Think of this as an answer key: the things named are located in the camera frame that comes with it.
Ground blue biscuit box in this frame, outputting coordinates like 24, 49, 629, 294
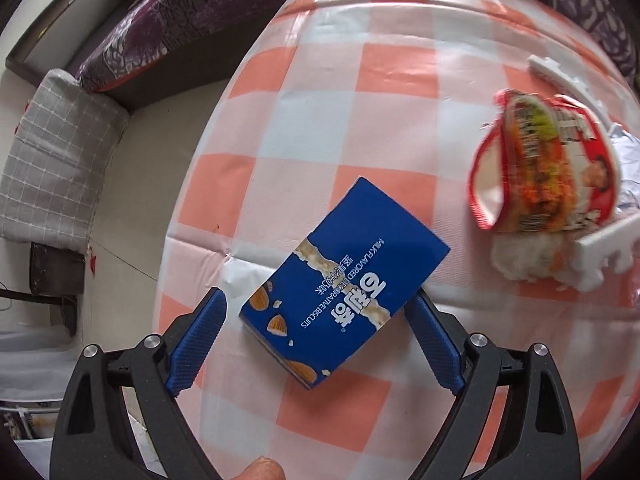
240, 178, 450, 389

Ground red instant noodle cup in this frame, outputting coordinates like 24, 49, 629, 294
468, 88, 620, 233

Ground white tissue wad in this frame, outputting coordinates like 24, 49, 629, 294
490, 232, 591, 292

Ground person's left hand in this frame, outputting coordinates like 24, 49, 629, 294
233, 456, 286, 480

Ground small black floor bin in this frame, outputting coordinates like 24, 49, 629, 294
29, 243, 85, 296

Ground dark bed headboard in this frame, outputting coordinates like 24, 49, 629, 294
6, 0, 129, 86

